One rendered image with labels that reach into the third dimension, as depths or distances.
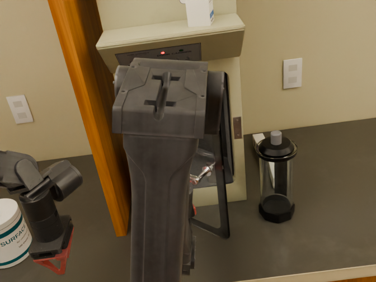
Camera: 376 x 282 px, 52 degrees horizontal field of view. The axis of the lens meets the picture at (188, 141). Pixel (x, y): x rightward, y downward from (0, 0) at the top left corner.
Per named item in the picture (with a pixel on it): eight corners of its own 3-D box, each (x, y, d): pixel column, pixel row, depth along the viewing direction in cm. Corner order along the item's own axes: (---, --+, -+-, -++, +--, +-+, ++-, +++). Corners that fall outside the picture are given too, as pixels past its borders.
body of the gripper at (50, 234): (73, 220, 85) (63, 193, 81) (62, 255, 76) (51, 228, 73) (43, 224, 85) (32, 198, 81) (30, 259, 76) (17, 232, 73)
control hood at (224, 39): (111, 70, 97) (102, 30, 92) (239, 53, 96) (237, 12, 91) (104, 88, 87) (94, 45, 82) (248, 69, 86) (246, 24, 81)
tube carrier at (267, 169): (264, 193, 120) (263, 134, 109) (299, 201, 115) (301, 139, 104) (252, 215, 112) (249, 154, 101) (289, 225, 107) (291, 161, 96)
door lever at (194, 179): (181, 166, 97) (179, 157, 95) (212, 176, 91) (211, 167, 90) (167, 177, 93) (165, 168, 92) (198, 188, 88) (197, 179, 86)
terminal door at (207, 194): (145, 201, 117) (118, 78, 97) (230, 240, 100) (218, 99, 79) (144, 203, 117) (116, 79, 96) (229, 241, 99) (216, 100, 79)
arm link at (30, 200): (10, 194, 73) (30, 201, 71) (38, 174, 78) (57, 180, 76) (22, 221, 77) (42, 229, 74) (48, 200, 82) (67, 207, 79)
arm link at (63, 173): (-8, 172, 75) (12, 165, 69) (37, 142, 83) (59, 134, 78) (27, 221, 78) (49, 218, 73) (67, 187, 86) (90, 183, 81)
